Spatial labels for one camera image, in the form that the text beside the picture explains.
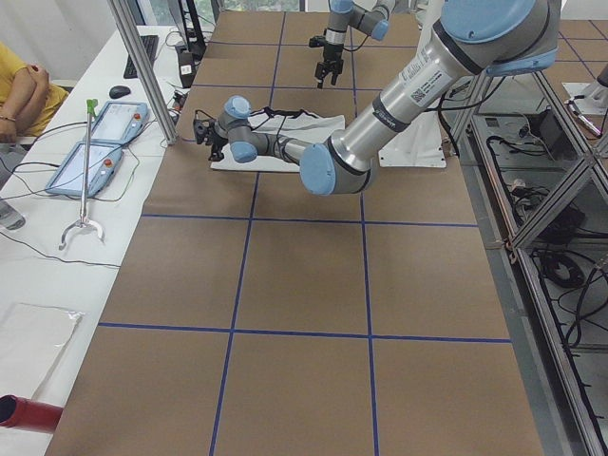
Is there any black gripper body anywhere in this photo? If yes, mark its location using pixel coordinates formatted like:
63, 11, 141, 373
308, 35, 344, 78
193, 119, 227, 147

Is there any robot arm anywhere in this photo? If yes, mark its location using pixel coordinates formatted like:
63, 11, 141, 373
308, 0, 397, 88
193, 1, 561, 196

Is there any near blue teach pendant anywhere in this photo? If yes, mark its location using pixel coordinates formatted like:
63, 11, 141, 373
44, 141, 124, 199

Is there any clear plastic bag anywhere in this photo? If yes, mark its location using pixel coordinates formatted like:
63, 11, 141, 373
1, 302, 84, 398

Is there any red cylinder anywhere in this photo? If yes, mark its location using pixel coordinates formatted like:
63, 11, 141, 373
1, 394, 64, 434

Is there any grey cartoon print t-shirt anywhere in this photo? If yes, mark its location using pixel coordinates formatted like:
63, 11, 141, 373
210, 112, 345, 173

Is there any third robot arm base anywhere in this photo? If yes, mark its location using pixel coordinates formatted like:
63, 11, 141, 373
562, 66, 607, 116

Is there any aluminium frame post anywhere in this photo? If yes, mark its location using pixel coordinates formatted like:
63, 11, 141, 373
107, 0, 178, 145

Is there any person in yellow shirt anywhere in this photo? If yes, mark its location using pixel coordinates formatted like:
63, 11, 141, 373
1, 43, 68, 143

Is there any metal reacher grabber tool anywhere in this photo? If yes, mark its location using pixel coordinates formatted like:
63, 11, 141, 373
58, 99, 105, 251

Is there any black keyboard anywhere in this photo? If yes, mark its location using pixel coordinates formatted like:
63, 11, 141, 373
123, 34, 161, 80

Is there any blue teach pendant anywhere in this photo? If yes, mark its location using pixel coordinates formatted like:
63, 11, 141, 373
44, 141, 124, 199
91, 100, 149, 145

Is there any far blue teach pendant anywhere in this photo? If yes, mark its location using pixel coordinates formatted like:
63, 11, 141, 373
91, 100, 149, 145

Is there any black computer mouse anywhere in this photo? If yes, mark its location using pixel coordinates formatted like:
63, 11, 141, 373
108, 85, 131, 100

